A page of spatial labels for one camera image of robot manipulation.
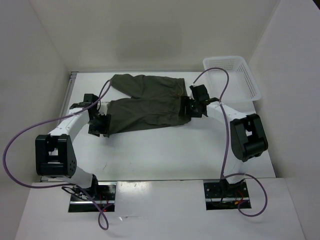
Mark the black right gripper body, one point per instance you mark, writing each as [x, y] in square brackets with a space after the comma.
[194, 110]

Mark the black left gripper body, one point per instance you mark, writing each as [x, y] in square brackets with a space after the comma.
[95, 124]

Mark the olive green shorts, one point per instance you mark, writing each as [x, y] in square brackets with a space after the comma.
[154, 102]

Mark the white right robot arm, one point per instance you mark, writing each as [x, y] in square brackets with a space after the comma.
[245, 135]

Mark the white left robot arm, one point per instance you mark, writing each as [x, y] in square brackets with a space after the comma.
[54, 152]

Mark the white plastic basket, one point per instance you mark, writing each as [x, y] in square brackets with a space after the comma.
[242, 86]

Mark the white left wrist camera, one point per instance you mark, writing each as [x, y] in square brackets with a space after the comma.
[103, 108]

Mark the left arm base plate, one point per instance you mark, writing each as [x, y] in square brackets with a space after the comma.
[104, 198]

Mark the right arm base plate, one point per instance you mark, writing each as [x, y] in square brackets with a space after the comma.
[220, 195]

